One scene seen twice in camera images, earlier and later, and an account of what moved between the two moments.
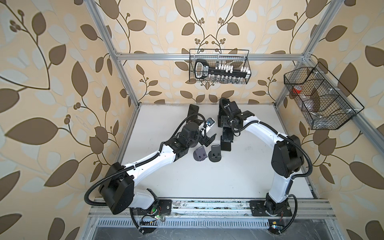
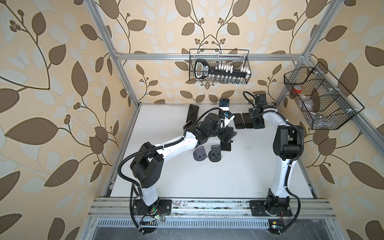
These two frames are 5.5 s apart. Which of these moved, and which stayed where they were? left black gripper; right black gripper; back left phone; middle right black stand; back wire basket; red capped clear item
Moved: right black gripper; left black gripper
Stayed: back wire basket; back left phone; middle right black stand; red capped clear item
